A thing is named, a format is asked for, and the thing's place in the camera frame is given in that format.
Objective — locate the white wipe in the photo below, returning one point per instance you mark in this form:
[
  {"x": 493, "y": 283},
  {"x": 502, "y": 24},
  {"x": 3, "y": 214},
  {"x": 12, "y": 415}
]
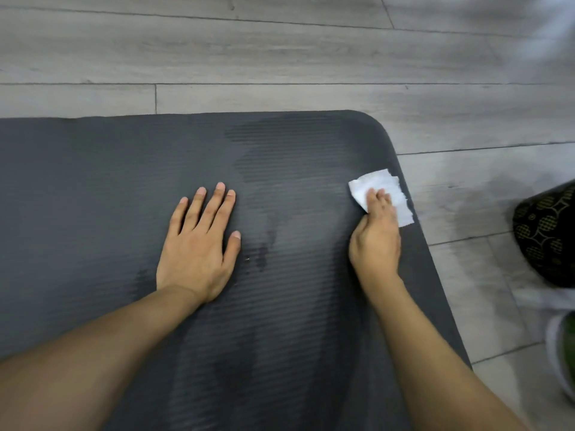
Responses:
[{"x": 364, "y": 184}]

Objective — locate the person's left forearm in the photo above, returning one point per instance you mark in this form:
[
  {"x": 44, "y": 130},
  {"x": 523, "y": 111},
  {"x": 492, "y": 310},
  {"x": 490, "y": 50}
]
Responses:
[{"x": 90, "y": 354}]

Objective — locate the white wipe tub green spout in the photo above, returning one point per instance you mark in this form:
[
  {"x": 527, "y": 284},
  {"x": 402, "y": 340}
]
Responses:
[{"x": 563, "y": 354}]

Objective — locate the dark grey yoga mat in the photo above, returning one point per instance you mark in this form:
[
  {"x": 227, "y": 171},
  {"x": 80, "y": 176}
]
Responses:
[{"x": 112, "y": 175}]

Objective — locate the person's right forearm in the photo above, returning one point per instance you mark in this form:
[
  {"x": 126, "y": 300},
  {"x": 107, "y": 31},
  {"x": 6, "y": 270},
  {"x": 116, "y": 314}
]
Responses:
[{"x": 426, "y": 354}]

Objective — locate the black patterned trash bin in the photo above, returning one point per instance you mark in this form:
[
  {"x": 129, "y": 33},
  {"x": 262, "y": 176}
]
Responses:
[{"x": 548, "y": 233}]

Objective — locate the person's right hand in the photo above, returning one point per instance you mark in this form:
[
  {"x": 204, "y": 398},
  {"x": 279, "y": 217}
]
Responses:
[{"x": 375, "y": 246}]

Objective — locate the person's left hand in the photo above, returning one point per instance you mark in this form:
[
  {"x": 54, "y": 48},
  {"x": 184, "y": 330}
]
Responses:
[{"x": 193, "y": 255}]

